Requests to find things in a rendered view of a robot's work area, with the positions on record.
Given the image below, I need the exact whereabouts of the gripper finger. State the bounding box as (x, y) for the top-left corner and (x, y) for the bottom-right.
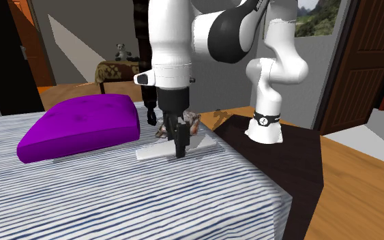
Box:
(173, 121), (192, 159)
(162, 112), (179, 141)

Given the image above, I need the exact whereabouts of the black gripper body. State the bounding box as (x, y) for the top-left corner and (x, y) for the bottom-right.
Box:
(156, 87), (191, 117)

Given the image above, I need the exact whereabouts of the brown white crumpled figure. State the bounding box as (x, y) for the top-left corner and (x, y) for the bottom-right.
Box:
(154, 110), (202, 139)

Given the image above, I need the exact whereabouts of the white flat slab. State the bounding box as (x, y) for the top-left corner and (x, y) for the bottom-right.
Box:
(135, 134), (218, 162)

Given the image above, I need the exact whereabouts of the small table with patterned cloth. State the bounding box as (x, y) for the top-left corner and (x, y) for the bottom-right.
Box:
(94, 60), (141, 95)

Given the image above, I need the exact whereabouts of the panda plush toy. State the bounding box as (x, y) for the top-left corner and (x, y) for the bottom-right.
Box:
(114, 43), (133, 62)

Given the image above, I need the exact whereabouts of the blue white striped bed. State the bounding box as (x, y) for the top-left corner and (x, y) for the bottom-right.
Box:
(0, 100), (293, 240)

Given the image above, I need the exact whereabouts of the purple cushion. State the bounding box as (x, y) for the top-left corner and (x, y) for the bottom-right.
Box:
(16, 93), (141, 164)

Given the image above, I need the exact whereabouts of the dark robot stand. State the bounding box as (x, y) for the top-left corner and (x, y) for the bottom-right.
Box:
(212, 114), (325, 240)

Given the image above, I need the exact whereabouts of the orange wooden door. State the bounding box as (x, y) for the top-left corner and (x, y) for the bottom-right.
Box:
(6, 0), (57, 88)

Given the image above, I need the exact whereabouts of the dark brown panelled door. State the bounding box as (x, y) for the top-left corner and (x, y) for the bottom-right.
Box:
(319, 0), (384, 136)

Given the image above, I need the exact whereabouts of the landscape wall picture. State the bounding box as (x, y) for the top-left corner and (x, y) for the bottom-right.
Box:
(294, 0), (343, 38)

